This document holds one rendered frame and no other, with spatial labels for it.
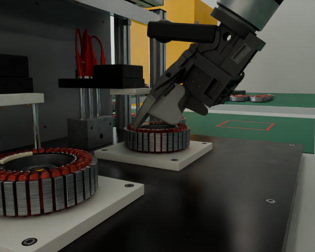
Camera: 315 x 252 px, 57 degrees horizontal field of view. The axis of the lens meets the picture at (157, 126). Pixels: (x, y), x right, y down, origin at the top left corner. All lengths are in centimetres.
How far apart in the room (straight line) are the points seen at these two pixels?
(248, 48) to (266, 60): 516
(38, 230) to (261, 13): 35
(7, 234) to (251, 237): 19
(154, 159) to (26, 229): 22
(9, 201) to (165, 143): 25
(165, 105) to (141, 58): 389
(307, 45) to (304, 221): 524
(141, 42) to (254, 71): 227
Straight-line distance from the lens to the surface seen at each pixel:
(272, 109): 178
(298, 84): 551
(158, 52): 69
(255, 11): 42
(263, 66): 558
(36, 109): 39
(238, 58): 42
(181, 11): 409
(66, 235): 24
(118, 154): 45
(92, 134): 55
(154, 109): 42
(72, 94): 69
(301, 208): 39
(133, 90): 48
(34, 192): 26
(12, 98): 31
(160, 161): 42
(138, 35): 435
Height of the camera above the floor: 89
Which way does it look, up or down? 9 degrees down
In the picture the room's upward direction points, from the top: straight up
